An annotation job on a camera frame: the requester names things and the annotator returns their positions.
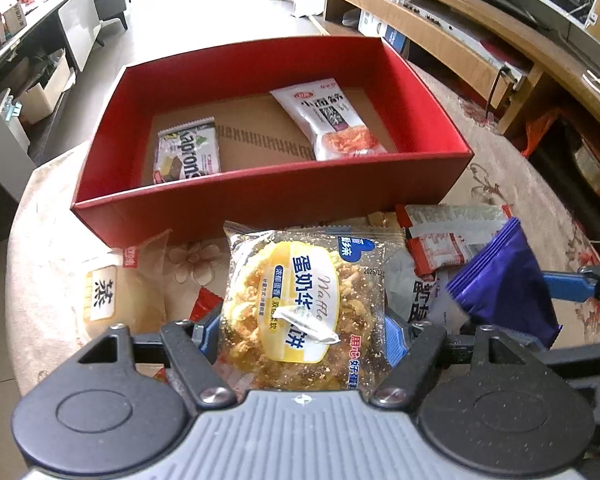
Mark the silver media player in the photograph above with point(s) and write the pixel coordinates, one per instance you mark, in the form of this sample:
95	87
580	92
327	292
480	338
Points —
460	35

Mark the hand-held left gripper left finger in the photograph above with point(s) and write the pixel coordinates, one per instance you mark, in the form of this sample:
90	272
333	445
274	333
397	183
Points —
206	335

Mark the purple snack packet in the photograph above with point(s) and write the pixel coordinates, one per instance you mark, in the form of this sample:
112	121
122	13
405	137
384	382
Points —
505	280

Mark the orange plastic bag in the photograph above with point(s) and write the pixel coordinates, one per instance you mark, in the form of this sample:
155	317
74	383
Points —
540	132

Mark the white packet with black characters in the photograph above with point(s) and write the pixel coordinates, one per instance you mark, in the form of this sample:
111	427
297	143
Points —
415	300

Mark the white side cabinet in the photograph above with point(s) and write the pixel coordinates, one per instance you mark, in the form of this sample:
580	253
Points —
75	25

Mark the green and white wafer packet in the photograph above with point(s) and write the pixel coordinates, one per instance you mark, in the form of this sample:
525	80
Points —
187	152

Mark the blue box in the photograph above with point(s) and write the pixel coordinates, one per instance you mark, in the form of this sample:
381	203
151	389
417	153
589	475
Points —
396	40

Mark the open cardboard box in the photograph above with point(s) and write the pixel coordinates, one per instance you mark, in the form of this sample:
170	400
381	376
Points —
45	90

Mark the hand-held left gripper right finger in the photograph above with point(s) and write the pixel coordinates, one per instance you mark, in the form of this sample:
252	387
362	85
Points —
394	342

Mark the wooden TV stand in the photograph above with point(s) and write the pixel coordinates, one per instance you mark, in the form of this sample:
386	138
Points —
455	35

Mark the white shrimp snack packet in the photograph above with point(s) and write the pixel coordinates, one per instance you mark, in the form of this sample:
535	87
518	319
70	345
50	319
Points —
330	120

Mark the white box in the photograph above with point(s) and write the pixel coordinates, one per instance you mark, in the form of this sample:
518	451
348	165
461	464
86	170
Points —
370	22

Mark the red cardboard box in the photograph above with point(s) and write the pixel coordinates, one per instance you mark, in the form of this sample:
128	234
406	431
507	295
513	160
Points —
280	195

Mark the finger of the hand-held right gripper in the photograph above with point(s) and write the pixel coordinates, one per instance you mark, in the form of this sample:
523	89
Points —
570	286
580	365

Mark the small cardboard box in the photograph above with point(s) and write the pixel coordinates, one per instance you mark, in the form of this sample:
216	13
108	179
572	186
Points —
12	17

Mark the yellow waffle packet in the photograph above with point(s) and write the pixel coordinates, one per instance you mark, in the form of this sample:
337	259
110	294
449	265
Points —
300	280

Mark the steamed bun packet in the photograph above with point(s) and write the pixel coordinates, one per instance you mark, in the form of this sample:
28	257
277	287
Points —
125	290

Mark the red packet with yellow label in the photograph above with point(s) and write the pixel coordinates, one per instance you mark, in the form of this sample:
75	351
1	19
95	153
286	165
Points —
207	302

